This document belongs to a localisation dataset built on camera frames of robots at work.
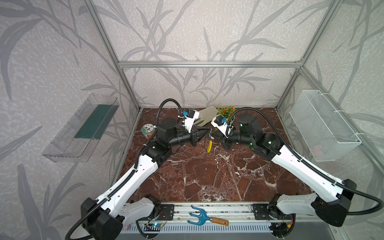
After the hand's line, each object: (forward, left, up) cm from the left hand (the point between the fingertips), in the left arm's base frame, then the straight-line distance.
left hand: (210, 127), depth 64 cm
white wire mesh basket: (-3, -50, -1) cm, 50 cm away
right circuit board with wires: (-34, -36, -38) cm, 62 cm away
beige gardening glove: (+40, 0, -39) cm, 56 cm away
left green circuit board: (-33, +27, -37) cm, 57 cm away
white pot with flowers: (+27, -13, -21) cm, 36 cm away
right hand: (+2, -1, -3) cm, 4 cm away
